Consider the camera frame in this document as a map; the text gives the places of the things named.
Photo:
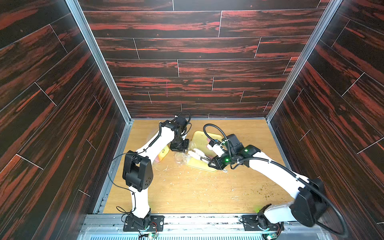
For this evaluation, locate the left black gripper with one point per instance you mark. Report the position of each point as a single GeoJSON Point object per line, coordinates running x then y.
{"type": "Point", "coordinates": [183, 149]}

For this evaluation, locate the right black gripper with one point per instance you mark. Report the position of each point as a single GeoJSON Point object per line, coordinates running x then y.
{"type": "Point", "coordinates": [214, 161]}

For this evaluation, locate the clear resealable bag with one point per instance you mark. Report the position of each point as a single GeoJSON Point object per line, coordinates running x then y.
{"type": "Point", "coordinates": [162, 154]}
{"type": "Point", "coordinates": [182, 158]}

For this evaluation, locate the metal tongs white tips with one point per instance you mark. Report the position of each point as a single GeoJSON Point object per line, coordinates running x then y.
{"type": "Point", "coordinates": [199, 155]}

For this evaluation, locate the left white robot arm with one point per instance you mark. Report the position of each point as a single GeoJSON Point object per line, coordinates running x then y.
{"type": "Point", "coordinates": [138, 170]}

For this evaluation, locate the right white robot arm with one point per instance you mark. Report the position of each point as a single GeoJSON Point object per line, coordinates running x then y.
{"type": "Point", "coordinates": [310, 201]}

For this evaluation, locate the yellow plastic tray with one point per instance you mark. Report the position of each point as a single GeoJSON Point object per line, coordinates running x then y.
{"type": "Point", "coordinates": [201, 142]}

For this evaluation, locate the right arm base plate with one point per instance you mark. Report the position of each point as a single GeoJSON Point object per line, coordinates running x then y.
{"type": "Point", "coordinates": [257, 223]}

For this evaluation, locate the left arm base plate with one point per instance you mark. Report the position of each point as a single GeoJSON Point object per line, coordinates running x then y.
{"type": "Point", "coordinates": [151, 223]}

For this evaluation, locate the front aluminium rail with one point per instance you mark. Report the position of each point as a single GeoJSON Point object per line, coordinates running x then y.
{"type": "Point", "coordinates": [194, 227]}

